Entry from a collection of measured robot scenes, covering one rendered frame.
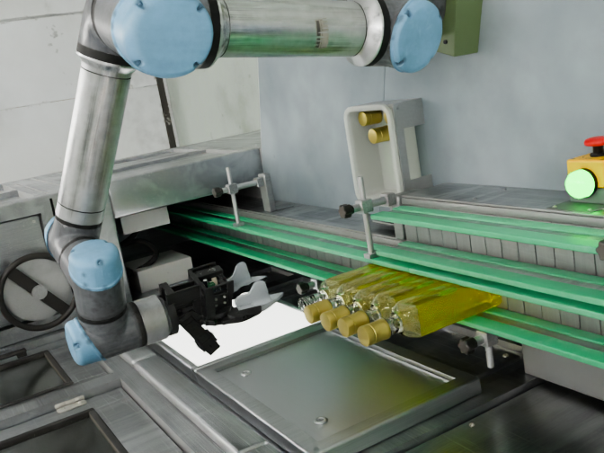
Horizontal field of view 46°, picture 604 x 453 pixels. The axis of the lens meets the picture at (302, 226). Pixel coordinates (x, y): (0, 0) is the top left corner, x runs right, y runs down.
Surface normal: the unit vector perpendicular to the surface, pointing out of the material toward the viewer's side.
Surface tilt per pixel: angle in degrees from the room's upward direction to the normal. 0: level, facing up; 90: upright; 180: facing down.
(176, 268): 90
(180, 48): 82
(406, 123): 90
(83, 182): 66
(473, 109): 0
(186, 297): 90
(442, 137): 0
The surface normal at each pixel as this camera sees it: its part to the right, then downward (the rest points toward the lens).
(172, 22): 0.41, 0.43
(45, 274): 0.50, 0.10
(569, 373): -0.85, 0.25
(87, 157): 0.14, 0.37
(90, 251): 0.01, -0.87
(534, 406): -0.17, -0.96
